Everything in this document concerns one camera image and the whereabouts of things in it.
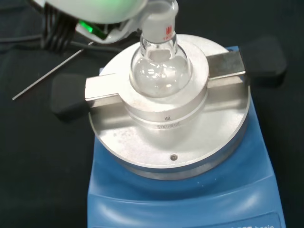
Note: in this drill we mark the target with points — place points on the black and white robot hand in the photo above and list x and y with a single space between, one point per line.
99 12

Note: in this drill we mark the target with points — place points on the thin metal rod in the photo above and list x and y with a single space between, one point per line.
47 75

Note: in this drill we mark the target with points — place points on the clear round-bottom glass flask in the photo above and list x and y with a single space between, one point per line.
160 73

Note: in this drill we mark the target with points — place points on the black bench cloth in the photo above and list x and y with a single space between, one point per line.
35 166

